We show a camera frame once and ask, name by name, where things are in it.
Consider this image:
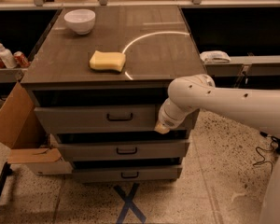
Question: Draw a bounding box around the yellow sponge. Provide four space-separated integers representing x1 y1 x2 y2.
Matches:
89 50 126 72

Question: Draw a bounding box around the grey bottom drawer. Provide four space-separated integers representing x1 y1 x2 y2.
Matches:
72 165 182 183

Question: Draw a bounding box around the white ceramic bowl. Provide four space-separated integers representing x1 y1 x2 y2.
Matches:
63 9 96 35

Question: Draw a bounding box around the folded white cloth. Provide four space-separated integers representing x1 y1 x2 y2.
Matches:
200 50 231 63

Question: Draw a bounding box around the grey middle drawer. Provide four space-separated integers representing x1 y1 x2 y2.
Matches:
58 140 189 161

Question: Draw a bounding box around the grey drawer cabinet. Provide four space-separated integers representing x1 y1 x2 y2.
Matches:
21 6 205 173

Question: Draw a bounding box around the black cable on floor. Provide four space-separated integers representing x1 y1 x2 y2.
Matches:
252 135 280 173

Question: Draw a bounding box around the grey top drawer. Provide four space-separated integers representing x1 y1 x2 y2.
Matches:
34 104 190 134

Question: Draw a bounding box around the white pump bottle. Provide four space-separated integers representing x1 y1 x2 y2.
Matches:
0 42 17 69

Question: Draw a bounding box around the brown cardboard box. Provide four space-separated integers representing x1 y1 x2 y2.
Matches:
0 82 73 175

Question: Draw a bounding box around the red soda can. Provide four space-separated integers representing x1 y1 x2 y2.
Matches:
14 51 30 68

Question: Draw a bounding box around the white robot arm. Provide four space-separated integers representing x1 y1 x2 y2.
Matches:
155 74 280 224

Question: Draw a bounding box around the grey drawer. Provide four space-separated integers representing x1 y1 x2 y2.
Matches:
58 140 189 161
72 165 182 183
34 104 190 134

